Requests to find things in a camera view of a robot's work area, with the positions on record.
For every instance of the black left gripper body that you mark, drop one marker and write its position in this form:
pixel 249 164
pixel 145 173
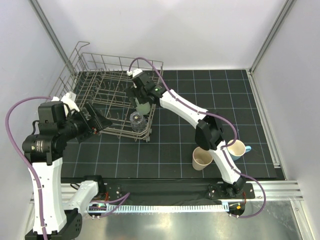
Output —
pixel 84 129

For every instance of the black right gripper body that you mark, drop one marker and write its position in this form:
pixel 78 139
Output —
pixel 140 94

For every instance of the light green cup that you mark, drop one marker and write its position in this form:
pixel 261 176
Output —
pixel 142 108

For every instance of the large clear faceted glass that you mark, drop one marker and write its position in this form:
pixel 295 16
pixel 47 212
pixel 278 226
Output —
pixel 138 122

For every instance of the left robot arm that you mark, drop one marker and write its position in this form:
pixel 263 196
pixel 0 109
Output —
pixel 59 123

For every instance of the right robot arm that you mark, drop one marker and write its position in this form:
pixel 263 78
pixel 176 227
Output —
pixel 209 133

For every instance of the black gridded mat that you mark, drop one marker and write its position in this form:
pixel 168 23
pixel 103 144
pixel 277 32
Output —
pixel 168 154

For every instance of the beige cup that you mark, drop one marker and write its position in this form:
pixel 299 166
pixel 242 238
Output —
pixel 201 159

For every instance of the blue mug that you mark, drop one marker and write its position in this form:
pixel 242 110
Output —
pixel 238 149

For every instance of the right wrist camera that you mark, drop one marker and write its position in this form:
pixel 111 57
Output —
pixel 134 73

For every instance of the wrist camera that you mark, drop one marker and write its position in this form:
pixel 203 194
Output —
pixel 134 73
pixel 69 102

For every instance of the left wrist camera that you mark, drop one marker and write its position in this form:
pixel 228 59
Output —
pixel 69 102

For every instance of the grey wire dish rack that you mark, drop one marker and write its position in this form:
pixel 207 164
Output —
pixel 101 79

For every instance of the white cable duct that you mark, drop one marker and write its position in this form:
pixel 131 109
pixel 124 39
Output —
pixel 145 209

